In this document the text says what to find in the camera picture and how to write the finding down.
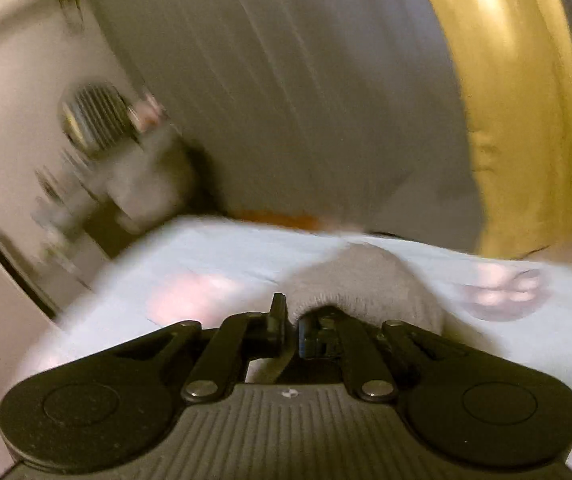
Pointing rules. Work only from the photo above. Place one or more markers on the yellow curtain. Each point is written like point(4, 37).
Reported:
point(516, 135)

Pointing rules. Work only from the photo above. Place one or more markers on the grey shell-back chair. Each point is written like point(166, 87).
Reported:
point(161, 180)

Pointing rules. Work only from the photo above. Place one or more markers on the light blue printed bed sheet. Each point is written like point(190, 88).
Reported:
point(191, 260)

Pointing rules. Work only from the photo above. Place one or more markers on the grey curtain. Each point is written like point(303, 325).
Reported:
point(291, 85)

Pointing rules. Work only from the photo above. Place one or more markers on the grey pants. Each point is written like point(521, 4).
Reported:
point(366, 280)

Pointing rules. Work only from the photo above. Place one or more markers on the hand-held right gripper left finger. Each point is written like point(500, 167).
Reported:
point(276, 332)

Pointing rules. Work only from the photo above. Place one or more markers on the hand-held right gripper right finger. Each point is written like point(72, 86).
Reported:
point(316, 340)

